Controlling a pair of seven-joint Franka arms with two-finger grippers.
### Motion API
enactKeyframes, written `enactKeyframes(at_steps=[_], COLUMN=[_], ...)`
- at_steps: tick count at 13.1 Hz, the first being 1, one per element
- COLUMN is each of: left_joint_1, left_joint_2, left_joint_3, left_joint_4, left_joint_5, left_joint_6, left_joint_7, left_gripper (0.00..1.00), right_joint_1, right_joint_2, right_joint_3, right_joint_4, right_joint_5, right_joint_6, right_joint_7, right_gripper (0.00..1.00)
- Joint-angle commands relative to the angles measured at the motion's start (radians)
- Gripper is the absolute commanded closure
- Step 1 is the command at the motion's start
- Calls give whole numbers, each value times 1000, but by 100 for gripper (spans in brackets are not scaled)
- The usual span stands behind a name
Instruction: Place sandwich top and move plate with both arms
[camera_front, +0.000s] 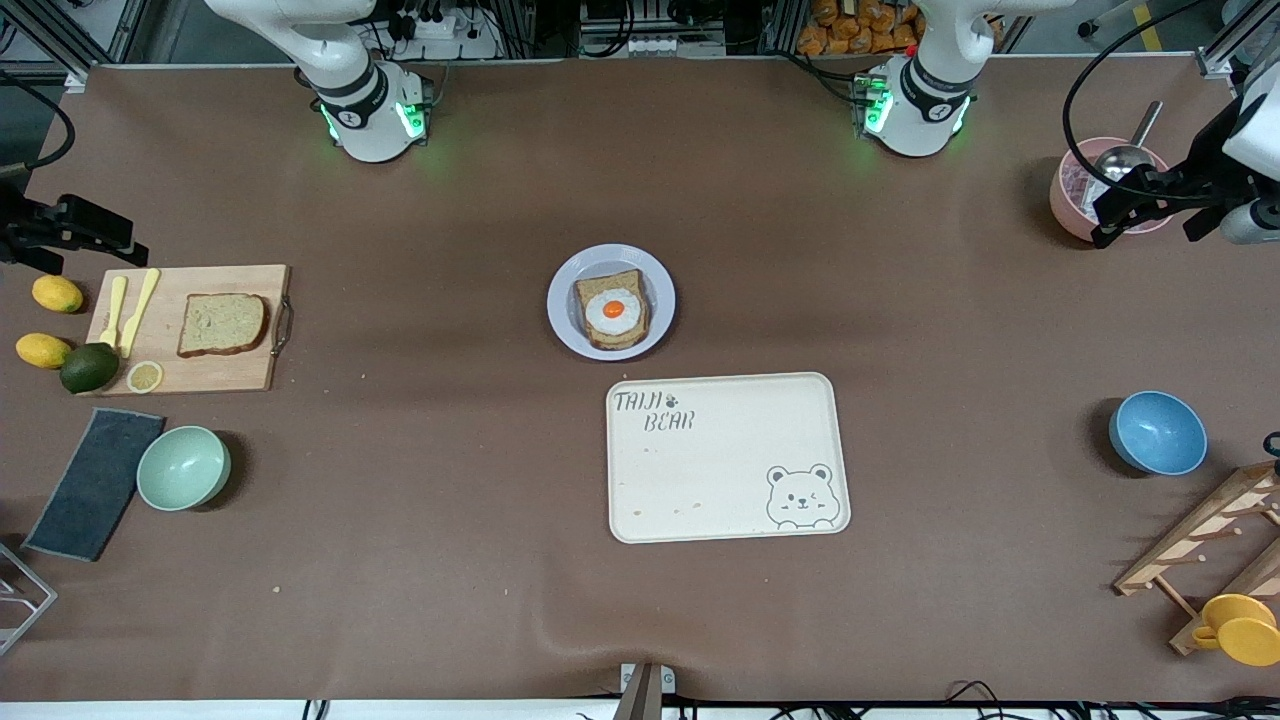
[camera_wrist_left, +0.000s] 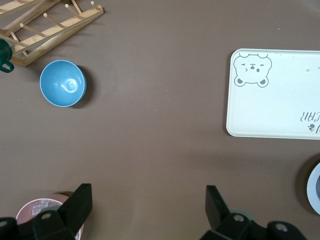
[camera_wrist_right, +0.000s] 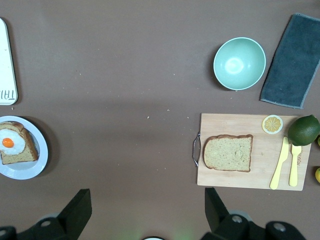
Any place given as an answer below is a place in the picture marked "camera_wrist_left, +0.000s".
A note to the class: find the pink bowl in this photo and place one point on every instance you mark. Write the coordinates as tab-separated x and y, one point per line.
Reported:
23	215

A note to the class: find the wooden dish rack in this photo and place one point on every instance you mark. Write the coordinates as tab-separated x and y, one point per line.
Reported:
42	37

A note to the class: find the white round plate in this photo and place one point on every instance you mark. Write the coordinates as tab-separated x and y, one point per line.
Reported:
312	190

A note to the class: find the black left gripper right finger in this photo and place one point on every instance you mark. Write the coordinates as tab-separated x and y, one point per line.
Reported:
217	212

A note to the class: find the clear ice cubes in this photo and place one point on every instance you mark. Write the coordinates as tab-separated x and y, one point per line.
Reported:
40	205

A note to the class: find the blue bowl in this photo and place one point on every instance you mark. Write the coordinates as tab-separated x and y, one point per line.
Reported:
62	82

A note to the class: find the cream bear print tray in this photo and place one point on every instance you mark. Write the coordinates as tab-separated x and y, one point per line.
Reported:
275	100

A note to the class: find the dark green mug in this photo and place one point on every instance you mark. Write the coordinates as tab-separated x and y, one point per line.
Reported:
3	53

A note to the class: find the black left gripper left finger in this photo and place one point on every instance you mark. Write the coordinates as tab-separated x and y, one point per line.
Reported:
75	207

